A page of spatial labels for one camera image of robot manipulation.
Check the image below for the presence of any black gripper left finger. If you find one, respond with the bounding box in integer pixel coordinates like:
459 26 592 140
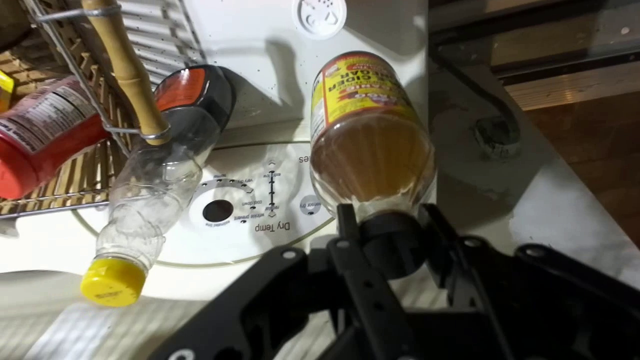
153 202 416 360

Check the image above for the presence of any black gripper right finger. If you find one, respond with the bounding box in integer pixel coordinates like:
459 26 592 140
419 202 640 360

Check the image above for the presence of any apple cider bottle yellow label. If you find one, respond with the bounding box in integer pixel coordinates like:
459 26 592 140
306 50 441 281

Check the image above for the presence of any clear bottle yellow cap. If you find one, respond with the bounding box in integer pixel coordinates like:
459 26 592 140
79 61 236 310

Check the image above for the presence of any red bottle white label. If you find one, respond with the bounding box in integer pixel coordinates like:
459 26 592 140
0 73 112 202

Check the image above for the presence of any yellow item in basket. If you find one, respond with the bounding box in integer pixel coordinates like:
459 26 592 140
0 68 17 114

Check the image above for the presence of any round dryer control dial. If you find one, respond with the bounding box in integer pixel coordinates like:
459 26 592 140
68 138 338 268

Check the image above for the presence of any white round knob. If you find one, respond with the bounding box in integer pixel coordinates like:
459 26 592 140
294 0 351 36

